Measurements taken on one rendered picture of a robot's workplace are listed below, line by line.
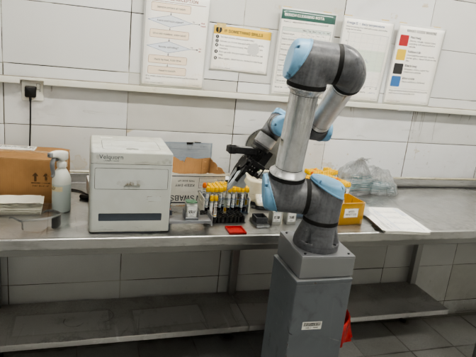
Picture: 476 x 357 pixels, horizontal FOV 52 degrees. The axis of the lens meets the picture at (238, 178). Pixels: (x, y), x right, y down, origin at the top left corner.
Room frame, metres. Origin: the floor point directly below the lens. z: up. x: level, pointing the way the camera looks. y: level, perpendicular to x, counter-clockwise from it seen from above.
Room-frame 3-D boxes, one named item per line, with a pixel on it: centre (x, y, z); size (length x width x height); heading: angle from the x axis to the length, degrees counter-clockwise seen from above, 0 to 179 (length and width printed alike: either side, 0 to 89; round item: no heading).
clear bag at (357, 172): (2.51, -0.61, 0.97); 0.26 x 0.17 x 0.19; 122
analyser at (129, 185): (1.75, 0.40, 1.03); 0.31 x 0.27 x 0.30; 109
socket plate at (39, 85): (2.10, 0.92, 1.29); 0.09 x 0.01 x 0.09; 109
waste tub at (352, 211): (2.01, -0.47, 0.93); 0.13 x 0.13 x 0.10; 23
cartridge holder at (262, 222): (1.85, -0.10, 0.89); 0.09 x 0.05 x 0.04; 19
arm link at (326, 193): (1.50, -0.28, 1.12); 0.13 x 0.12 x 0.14; 96
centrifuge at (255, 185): (2.18, -0.15, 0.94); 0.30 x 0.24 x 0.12; 10
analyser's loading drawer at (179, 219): (1.72, 0.19, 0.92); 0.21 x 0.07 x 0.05; 109
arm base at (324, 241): (1.50, -0.28, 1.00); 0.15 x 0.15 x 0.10
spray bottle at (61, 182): (1.76, 0.67, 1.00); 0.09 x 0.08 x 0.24; 19
